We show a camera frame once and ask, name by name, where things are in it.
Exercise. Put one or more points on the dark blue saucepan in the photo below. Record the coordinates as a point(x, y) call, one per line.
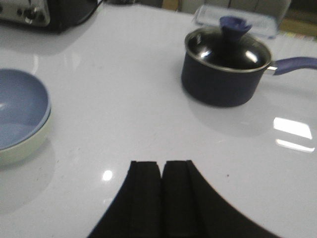
point(230, 88)

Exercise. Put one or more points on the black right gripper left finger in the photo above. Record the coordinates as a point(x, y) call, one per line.
point(136, 210)

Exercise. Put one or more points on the clear plastic storage container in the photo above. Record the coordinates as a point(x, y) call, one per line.
point(262, 25)

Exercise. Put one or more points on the green bowl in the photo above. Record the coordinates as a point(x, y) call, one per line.
point(27, 147)

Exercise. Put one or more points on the black and chrome toaster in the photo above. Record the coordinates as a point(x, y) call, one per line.
point(51, 15)

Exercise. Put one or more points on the blue bowl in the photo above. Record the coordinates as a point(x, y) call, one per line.
point(24, 106)

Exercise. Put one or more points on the glass pot lid blue knob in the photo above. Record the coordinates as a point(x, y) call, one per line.
point(228, 47)

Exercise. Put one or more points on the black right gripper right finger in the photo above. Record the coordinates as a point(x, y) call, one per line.
point(193, 209)

